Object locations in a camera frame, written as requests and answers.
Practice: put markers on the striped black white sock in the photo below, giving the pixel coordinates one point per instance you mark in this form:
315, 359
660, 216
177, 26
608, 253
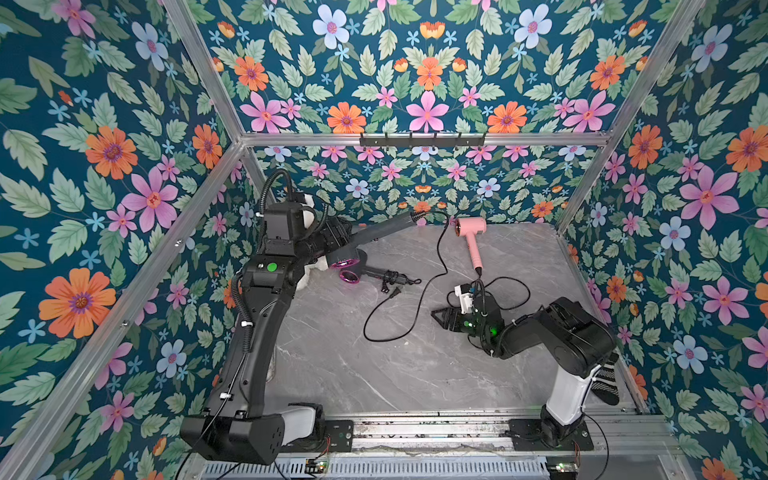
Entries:
604, 385

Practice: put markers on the dark grey hair dryer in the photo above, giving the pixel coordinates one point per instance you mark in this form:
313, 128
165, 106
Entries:
388, 227
355, 273

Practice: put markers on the pink hair dryer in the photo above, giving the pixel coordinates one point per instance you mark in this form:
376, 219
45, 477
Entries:
470, 228

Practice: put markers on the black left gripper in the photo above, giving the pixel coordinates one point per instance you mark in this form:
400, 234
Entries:
325, 233

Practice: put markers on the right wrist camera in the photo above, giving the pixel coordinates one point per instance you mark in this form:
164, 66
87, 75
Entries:
465, 294

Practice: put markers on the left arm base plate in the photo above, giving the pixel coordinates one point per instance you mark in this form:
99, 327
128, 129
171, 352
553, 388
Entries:
334, 436

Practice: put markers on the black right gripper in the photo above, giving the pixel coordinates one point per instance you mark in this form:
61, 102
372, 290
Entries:
458, 315

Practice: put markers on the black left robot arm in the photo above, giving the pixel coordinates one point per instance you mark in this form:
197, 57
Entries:
234, 425

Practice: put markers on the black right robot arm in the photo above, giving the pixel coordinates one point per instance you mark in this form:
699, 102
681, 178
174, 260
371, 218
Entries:
579, 343

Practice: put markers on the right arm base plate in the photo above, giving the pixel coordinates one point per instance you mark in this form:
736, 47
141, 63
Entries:
548, 435

